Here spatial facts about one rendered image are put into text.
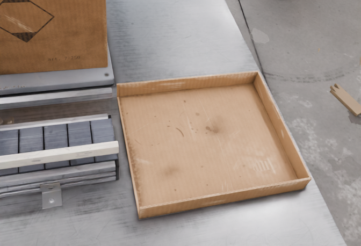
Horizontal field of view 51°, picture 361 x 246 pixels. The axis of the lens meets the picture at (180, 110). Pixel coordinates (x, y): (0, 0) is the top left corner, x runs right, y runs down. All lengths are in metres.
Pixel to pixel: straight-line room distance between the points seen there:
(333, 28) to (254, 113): 1.88
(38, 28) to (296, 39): 1.89
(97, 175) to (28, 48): 0.27
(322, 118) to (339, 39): 0.69
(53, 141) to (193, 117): 0.27
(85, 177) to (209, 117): 0.27
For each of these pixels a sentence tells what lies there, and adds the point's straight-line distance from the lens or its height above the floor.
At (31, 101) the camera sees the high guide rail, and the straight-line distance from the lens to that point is 0.61.
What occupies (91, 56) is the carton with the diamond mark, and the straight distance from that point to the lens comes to 0.77.
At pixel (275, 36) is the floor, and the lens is 2.38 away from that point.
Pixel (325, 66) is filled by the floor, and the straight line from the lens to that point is 2.32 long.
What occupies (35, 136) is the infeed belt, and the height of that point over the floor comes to 0.88.
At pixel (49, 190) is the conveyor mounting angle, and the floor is 0.84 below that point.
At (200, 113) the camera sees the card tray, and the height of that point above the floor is 0.83.
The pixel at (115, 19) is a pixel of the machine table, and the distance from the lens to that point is 0.94.
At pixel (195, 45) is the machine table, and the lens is 0.90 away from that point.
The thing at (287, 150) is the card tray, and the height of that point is 0.85.
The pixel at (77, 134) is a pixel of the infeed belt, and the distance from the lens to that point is 0.66.
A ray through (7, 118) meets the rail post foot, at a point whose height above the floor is 0.83.
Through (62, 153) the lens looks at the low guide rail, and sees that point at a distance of 0.60.
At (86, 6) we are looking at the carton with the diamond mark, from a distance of 0.69.
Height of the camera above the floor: 1.42
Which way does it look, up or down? 51 degrees down
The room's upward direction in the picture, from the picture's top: 12 degrees clockwise
